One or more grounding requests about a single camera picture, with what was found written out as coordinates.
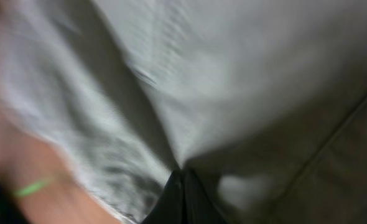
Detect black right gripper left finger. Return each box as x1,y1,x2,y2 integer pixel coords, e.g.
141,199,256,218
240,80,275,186
141,171,184,224

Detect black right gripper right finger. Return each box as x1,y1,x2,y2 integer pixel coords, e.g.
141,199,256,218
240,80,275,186
182,170,227,224

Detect khaki grey shorts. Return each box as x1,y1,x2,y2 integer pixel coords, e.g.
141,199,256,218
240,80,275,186
0,0,367,223

